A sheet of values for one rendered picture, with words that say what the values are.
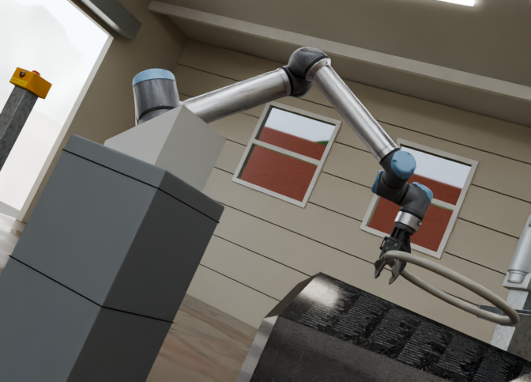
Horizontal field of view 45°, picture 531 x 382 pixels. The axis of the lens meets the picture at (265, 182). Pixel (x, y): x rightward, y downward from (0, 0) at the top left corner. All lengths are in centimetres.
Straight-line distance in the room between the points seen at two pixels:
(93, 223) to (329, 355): 105
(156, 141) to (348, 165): 772
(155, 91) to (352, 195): 740
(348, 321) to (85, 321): 109
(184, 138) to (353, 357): 104
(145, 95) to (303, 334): 107
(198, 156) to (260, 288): 752
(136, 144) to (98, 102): 843
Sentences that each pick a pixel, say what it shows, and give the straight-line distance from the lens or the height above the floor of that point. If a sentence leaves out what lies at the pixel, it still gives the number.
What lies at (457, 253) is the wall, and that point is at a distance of 895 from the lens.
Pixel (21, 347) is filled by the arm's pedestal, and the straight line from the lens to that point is 205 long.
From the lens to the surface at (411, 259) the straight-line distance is 215.
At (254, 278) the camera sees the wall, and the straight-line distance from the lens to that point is 964.
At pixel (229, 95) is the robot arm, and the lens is 244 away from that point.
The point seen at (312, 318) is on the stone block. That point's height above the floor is 62.
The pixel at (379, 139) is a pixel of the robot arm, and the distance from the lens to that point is 232.
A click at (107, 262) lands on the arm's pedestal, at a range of 191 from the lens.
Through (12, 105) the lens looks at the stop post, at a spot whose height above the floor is 91.
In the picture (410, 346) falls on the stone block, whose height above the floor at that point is 67.
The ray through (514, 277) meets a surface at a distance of 348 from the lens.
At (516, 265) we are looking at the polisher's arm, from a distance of 347.
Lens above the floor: 68
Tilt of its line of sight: 8 degrees up
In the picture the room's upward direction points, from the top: 24 degrees clockwise
